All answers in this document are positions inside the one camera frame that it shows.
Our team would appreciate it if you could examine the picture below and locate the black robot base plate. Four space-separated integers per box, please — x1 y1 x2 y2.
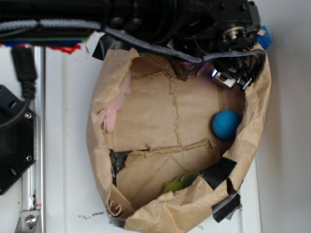
0 85 35 195

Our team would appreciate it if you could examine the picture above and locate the pink plush bunny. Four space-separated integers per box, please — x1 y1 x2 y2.
98 71 131 133

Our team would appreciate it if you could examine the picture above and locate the white tray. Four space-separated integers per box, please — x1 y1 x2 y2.
44 31 262 233

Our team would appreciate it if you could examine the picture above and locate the black usb cable plug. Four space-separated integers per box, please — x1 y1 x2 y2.
11 47 37 100

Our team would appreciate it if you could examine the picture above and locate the blue tape piece right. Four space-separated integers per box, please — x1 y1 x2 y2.
257 26 272 50

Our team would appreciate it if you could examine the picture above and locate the brown paper bag bin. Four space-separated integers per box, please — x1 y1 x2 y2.
86 49 272 233

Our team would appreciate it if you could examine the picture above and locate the blue dimpled ball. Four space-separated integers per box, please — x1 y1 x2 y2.
212 110 242 140

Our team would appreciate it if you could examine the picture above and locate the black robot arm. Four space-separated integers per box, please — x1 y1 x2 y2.
0 0 261 57

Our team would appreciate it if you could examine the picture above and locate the metal corner bracket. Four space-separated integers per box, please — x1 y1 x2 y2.
14 210 42 233

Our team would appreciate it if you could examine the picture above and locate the aluminium extrusion rail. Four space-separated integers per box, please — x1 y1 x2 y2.
16 47 46 233

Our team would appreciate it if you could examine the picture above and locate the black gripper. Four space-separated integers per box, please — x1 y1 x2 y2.
171 0 261 55

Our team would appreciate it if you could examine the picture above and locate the green plush toy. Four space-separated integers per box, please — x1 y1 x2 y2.
161 172 198 195

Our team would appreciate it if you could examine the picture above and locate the brown rough rock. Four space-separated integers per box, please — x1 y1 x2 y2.
170 61 197 81

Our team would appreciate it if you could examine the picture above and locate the grey braided cable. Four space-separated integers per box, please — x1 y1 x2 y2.
0 19 267 64

